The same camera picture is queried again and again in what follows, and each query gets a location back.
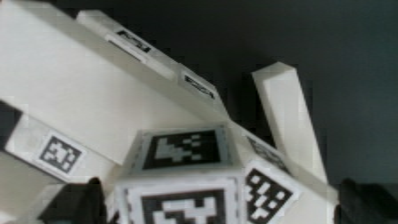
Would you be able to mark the white U-shaped fence frame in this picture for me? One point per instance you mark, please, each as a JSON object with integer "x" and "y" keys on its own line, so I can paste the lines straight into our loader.
{"x": 286, "y": 112}

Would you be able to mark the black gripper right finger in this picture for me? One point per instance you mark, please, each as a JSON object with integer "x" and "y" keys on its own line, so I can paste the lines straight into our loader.
{"x": 366, "y": 204}

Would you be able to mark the white tagged nut cube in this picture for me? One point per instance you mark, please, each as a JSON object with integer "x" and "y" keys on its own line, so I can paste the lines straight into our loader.
{"x": 196, "y": 183}

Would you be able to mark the white chair backrest part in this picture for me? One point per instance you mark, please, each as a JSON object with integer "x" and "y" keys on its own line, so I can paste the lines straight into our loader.
{"x": 82, "y": 99}

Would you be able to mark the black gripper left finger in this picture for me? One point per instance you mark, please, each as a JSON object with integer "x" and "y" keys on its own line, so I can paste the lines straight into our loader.
{"x": 75, "y": 206}

